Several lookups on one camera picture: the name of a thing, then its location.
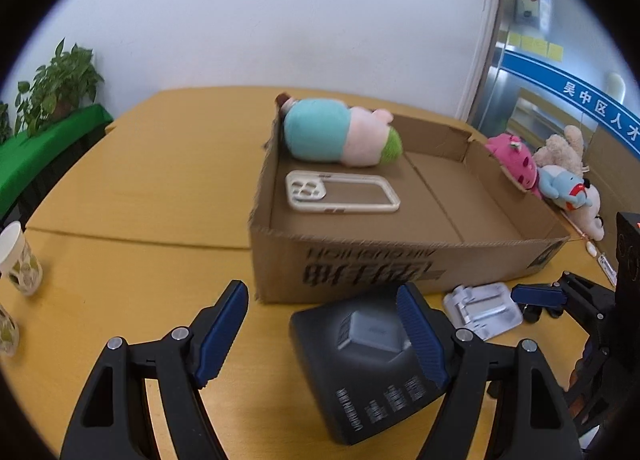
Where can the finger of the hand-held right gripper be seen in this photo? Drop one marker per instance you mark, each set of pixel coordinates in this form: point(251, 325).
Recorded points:
point(537, 295)
point(597, 357)

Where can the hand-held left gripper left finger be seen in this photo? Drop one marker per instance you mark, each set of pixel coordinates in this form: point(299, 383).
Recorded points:
point(222, 335)

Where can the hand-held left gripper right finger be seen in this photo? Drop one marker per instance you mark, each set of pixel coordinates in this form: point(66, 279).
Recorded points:
point(420, 335)

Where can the white charger adapter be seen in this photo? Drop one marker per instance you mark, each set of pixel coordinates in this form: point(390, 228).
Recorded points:
point(370, 332)

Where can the white folding stand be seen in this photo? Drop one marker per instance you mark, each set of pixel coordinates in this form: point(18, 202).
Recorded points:
point(485, 310)

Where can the cardboard box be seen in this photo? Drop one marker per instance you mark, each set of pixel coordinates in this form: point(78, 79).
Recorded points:
point(450, 260)

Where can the black box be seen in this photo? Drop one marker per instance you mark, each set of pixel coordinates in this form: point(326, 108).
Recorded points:
point(340, 375)

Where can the wooden desktop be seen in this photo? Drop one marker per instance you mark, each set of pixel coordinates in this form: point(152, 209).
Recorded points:
point(150, 180)

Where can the white label tag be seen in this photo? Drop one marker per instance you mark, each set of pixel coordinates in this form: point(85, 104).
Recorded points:
point(607, 267)

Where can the white plush toy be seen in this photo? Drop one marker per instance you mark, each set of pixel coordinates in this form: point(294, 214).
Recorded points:
point(590, 217)

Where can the blue elephant plush toy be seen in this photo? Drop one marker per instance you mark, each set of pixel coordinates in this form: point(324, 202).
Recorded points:
point(557, 185)

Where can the beige teddy bear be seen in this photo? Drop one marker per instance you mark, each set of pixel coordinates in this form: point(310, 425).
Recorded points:
point(560, 150)

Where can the pink strawberry plush toy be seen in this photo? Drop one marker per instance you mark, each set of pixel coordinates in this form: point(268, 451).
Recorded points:
point(515, 160)

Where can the beige clear phone case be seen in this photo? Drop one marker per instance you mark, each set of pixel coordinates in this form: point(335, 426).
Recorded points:
point(305, 190)

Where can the glass door with blue band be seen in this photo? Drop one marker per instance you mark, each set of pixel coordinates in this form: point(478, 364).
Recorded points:
point(520, 105)

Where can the printed paper cup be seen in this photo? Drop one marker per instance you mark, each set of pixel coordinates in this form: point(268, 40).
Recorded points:
point(17, 260)
point(7, 332)

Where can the pink pig plush toy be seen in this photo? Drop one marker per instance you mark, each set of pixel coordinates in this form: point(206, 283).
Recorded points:
point(325, 130)

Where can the yellow sticky note strip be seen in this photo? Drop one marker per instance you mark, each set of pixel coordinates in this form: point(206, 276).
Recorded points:
point(535, 45)

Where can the green tablecloth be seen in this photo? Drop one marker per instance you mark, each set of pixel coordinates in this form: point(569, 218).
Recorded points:
point(45, 150)

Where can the large potted green plant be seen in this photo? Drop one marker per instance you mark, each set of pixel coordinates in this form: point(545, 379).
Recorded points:
point(60, 80)

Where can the small potted green plant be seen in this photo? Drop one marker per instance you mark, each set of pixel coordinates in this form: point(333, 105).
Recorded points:
point(4, 122)

